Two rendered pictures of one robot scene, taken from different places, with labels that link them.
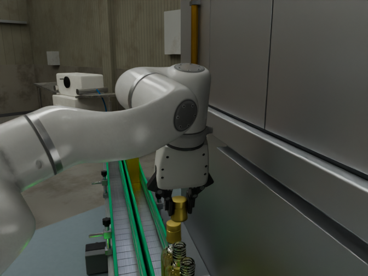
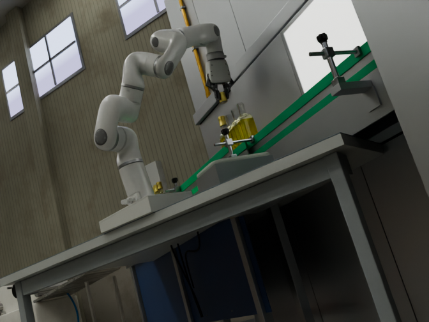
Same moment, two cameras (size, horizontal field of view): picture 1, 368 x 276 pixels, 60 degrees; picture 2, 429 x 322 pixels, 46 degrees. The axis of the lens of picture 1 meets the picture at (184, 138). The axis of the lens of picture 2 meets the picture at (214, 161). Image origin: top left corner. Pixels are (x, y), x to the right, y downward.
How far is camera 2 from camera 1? 184 cm
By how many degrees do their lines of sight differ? 31
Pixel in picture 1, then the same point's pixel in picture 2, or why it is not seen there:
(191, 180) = (224, 76)
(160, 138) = (211, 34)
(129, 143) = (203, 32)
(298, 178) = (260, 43)
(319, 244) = (270, 48)
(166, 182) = (214, 77)
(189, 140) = (218, 53)
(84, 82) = not seen: hidden behind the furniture
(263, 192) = (253, 66)
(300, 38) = (245, 11)
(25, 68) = not seen: outside the picture
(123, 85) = not seen: hidden behind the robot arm
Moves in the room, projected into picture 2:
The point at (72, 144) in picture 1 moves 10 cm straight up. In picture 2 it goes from (187, 33) to (180, 11)
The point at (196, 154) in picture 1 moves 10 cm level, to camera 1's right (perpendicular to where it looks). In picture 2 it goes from (223, 63) to (244, 59)
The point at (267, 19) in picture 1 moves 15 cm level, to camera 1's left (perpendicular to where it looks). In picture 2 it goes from (233, 18) to (201, 23)
